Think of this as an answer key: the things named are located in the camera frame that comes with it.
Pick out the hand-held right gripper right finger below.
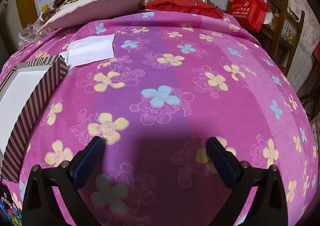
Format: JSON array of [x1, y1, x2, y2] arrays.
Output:
[[206, 137, 287, 226]]

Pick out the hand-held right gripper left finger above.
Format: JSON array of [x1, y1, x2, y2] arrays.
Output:
[[21, 137, 105, 226]]

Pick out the striped cardboard box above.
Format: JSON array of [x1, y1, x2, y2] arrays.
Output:
[[0, 56, 69, 183]]

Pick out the colourful flower bead bracelet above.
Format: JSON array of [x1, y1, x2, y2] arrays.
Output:
[[0, 197, 22, 226]]

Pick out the pink floral bed sheet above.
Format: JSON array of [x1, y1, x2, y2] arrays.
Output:
[[0, 10, 319, 226]]

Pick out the wooden chair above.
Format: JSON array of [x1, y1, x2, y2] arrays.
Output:
[[246, 0, 305, 75]]

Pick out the clear plastic bags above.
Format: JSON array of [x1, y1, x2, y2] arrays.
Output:
[[17, 17, 50, 49]]

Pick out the red shopping bag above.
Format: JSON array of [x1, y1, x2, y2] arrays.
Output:
[[230, 0, 270, 33]]

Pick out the white pillow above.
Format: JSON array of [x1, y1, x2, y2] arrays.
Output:
[[37, 0, 154, 33]]

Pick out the red ruffled pillow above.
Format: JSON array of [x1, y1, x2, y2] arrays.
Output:
[[144, 0, 224, 19]]

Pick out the wooden door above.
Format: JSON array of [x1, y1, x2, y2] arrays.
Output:
[[15, 0, 34, 29]]

